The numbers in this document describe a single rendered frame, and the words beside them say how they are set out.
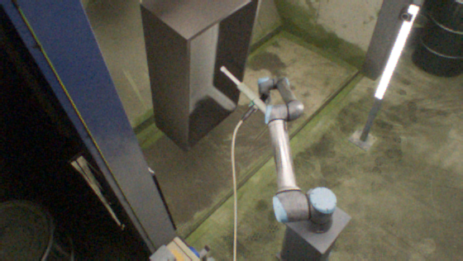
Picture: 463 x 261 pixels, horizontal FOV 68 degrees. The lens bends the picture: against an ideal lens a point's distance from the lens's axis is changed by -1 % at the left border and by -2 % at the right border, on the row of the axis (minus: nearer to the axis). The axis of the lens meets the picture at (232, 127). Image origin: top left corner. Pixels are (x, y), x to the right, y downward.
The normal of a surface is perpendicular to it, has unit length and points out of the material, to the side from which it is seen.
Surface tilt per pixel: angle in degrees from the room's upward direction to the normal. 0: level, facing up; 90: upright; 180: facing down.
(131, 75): 57
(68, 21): 90
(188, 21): 12
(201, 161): 0
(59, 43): 90
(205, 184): 0
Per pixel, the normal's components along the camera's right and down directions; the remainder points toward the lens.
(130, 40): 0.59, 0.09
